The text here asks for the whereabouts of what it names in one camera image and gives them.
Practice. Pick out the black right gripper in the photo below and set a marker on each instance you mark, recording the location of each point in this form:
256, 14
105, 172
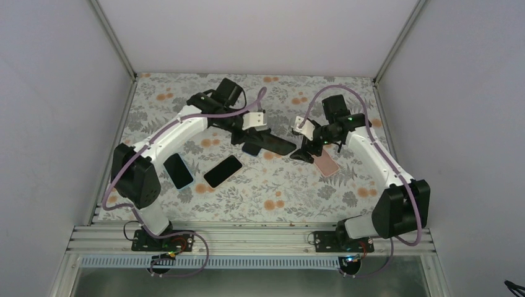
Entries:
306, 156

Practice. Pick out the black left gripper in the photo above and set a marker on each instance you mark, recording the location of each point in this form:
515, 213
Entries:
246, 137

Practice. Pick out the pink phone case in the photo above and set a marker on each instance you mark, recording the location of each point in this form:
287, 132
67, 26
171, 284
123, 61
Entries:
326, 165

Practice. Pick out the black smartphone from pink case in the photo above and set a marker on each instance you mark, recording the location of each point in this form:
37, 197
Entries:
251, 149

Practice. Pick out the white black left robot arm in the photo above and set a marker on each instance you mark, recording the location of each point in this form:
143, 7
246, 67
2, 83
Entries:
134, 170

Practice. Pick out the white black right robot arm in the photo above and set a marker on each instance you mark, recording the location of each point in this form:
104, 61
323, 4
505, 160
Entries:
404, 201

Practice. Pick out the black phone light blue case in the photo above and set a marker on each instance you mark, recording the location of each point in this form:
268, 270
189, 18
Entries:
178, 171

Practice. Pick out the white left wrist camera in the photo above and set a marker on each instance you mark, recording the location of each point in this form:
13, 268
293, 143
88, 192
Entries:
255, 120

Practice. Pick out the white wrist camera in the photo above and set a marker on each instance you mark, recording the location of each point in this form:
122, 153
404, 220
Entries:
302, 126
255, 120

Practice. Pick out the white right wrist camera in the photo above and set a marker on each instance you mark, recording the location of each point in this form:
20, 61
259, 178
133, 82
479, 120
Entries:
302, 126

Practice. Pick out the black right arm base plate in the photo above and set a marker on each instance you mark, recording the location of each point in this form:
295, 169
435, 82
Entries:
332, 241

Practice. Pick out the white slotted cable duct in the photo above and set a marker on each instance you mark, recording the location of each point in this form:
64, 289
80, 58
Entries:
213, 262

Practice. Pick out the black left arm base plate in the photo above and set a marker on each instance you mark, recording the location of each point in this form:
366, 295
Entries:
142, 241

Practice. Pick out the aluminium rail frame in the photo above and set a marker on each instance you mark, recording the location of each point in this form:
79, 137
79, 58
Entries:
250, 238

